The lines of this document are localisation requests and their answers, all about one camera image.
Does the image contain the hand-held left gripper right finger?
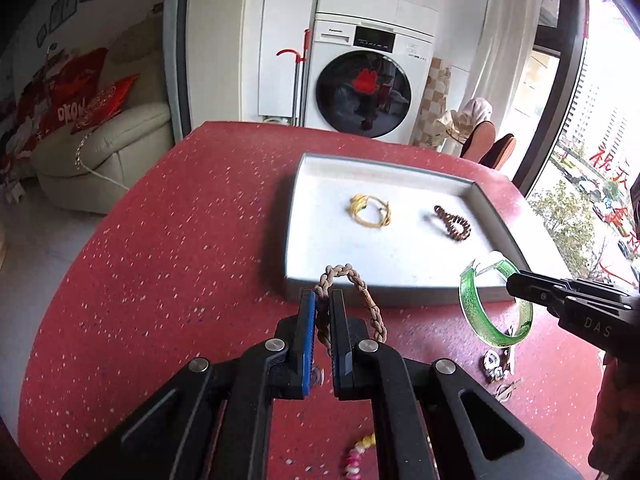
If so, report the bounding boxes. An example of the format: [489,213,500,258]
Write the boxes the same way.
[327,289,586,480]

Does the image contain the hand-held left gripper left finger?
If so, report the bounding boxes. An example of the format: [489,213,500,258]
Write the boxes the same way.
[60,291,318,480]

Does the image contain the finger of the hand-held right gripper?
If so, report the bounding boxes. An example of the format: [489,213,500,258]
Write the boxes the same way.
[506,280,561,318]
[515,271,576,289]

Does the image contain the braided rope bracelet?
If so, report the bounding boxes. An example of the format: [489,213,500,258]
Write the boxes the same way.
[312,263,388,346]

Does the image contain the green translucent bangle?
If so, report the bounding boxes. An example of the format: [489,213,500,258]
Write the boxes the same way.
[459,255,534,347]

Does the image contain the silver heart charm keychain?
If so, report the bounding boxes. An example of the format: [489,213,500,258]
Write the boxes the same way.
[481,345,516,378]

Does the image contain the silver bow hair clip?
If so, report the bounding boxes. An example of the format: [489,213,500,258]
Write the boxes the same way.
[492,379,523,401]

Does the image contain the pink yellow bead bracelet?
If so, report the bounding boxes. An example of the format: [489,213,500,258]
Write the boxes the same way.
[342,432,377,480]

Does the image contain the grey jewelry tray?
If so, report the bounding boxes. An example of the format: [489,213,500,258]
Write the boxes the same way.
[282,152,531,308]

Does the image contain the person's patterned clothing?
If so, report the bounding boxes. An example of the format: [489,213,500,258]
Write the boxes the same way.
[590,350,640,480]

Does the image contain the red window decal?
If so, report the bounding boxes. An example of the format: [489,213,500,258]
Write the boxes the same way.
[557,140,640,241]

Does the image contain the orange slipper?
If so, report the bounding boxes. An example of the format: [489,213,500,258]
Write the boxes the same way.
[462,121,497,163]
[480,133,516,171]

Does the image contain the checkered fabric bag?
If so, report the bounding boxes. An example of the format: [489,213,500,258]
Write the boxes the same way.
[412,57,451,148]

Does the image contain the white curtain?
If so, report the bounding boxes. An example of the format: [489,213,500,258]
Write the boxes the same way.
[465,0,541,126]

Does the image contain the white washing machine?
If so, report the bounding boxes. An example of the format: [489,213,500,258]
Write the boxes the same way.
[304,12,441,140]

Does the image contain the cream leather sofa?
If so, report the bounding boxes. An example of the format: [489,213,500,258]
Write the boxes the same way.
[32,15,173,216]

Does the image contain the small red patterned cushion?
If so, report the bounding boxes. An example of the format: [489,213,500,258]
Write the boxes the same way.
[70,74,141,136]

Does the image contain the large red cushion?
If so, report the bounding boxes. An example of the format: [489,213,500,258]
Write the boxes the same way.
[40,47,108,138]

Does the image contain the red cloth pile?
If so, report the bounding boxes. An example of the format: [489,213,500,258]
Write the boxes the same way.
[0,85,46,181]

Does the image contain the brown beaded bracelet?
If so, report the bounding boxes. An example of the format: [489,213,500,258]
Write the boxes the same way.
[432,204,473,237]

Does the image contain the black window frame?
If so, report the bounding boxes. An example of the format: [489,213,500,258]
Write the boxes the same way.
[510,0,588,196]

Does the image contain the red handled mop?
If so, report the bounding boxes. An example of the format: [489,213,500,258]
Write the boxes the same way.
[276,30,313,128]

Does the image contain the white beaded cord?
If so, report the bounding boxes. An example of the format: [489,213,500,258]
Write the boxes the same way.
[75,130,131,191]

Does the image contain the grey sliding door frame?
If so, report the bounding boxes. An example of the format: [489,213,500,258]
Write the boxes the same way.
[162,0,193,143]

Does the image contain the wall picture frames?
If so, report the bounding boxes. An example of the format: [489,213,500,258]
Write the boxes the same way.
[35,0,98,48]

